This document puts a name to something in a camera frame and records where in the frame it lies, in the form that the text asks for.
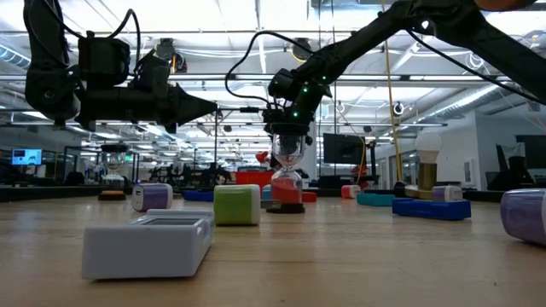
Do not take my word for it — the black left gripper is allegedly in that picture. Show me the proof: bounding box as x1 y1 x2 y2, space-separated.
75 50 219 134

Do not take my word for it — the red plastic basket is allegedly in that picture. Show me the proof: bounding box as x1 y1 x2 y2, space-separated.
234 171 275 188

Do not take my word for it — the black ceiling cable reel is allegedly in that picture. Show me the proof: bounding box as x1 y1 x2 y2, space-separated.
154 37 189 74
290 37 315 63

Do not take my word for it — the yellow cable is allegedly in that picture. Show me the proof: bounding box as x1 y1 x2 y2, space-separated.
381 0 404 182

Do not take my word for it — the brass lamp with white bulb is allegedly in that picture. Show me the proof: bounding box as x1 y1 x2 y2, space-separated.
394 130 444 201

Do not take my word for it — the white wall picture frame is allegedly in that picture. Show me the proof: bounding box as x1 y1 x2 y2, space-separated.
462 158 475 185

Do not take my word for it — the green white USB charger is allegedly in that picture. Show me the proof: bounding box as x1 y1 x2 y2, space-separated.
212 183 262 227

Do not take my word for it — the orange sand hourglass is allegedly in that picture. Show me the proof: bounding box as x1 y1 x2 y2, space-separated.
97 143 129 201

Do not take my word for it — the red sand hourglass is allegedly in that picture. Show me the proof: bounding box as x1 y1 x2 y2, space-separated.
265 122 311 215

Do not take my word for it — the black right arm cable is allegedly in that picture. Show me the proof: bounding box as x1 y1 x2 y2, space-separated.
224 29 317 107

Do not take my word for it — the white label card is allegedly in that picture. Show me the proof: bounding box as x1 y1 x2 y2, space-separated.
80 207 215 281

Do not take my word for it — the black metal stand frame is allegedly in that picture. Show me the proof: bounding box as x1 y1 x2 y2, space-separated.
212 104 285 188

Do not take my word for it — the purple white USB charger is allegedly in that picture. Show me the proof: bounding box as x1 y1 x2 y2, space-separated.
430 184 464 203
131 182 174 213
499 188 546 247

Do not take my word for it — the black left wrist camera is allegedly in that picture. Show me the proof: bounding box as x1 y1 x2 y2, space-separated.
78 30 131 89

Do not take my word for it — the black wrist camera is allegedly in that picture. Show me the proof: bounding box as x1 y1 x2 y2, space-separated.
267 67 302 102
78 30 131 89

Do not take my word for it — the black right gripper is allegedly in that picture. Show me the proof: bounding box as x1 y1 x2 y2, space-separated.
262 80 333 158

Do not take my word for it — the white building column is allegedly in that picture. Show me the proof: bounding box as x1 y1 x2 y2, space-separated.
298 127 319 180

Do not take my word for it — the dark desk monitor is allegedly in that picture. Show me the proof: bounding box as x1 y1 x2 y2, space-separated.
514 134 546 171

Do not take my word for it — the light blue USB charger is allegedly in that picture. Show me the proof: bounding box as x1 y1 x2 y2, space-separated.
260 184 282 211

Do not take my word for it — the long ceiling light strip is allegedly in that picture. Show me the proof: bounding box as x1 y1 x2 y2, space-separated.
170 72 513 83

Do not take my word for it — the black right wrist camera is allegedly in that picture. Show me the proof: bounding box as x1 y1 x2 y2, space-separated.
267 67 302 102

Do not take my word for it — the pink white USB charger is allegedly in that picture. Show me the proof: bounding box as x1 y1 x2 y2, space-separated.
340 184 362 200

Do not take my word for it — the teal digital clock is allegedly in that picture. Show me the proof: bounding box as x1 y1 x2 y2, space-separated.
356 192 396 208

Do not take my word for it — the black wall monitor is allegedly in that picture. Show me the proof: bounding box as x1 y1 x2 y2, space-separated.
322 132 368 165

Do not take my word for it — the person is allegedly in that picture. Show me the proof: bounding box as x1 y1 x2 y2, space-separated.
488 155 535 192

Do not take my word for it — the monitor with blue screen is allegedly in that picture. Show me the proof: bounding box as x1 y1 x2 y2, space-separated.
11 148 44 166

